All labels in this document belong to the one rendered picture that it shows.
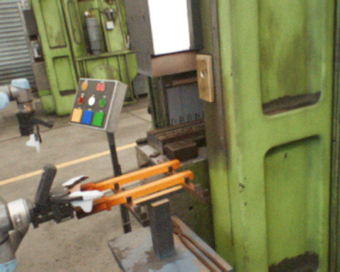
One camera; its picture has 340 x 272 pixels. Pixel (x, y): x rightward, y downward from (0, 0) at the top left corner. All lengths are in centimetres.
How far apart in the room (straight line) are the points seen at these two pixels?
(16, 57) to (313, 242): 851
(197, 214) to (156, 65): 67
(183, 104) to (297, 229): 81
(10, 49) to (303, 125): 852
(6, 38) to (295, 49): 847
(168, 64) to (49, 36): 503
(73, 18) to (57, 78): 103
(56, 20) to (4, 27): 314
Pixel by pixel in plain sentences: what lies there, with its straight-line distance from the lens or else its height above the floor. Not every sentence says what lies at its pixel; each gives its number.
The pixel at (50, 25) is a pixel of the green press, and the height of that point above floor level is 148.
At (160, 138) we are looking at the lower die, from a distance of 165.
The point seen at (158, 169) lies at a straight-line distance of 134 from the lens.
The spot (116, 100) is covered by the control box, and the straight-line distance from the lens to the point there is 204.
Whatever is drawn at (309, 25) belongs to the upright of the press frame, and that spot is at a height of 141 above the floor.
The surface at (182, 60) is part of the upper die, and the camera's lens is 161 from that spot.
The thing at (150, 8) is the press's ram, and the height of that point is 154.
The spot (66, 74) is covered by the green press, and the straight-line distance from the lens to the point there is 658.
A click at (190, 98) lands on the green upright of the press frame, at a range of 195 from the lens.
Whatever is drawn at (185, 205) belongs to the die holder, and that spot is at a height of 73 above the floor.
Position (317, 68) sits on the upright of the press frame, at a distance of 152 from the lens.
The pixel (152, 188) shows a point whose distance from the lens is 122.
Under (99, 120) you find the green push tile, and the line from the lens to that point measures 205.
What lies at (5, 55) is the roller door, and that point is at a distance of 953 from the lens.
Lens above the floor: 153
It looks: 19 degrees down
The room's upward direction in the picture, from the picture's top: 7 degrees counter-clockwise
